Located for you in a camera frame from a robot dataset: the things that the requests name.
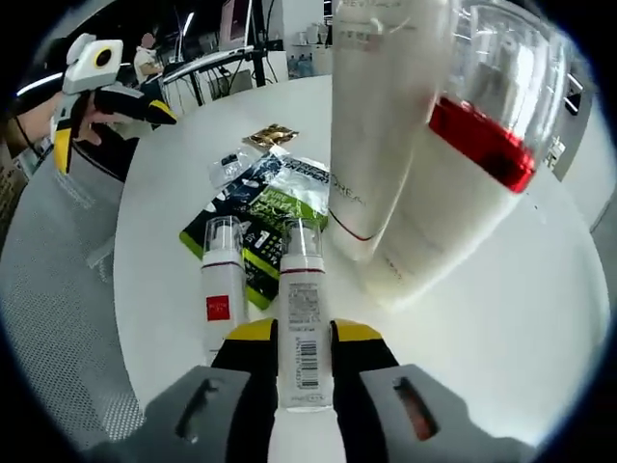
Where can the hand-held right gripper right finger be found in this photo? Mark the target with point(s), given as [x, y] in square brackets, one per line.
[356, 386]

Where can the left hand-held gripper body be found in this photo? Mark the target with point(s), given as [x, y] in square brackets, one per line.
[89, 65]

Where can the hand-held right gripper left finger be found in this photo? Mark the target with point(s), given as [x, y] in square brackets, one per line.
[250, 386]

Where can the small white skincare bottle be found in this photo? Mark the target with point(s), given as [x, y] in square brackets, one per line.
[224, 299]
[303, 328]

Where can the gold foil sachet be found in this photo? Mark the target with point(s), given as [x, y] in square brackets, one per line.
[271, 134]

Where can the green black mask packet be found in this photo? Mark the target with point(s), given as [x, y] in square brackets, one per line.
[270, 202]

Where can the large white skincare bottle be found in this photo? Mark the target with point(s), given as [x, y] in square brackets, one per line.
[448, 231]

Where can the white skincare tube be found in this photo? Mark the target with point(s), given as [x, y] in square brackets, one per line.
[376, 144]

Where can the person's left hand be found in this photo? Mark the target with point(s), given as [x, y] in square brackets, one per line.
[89, 128]

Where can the white tilted desk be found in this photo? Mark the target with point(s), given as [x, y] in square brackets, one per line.
[207, 62]

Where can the computer monitor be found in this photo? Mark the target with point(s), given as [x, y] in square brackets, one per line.
[236, 24]

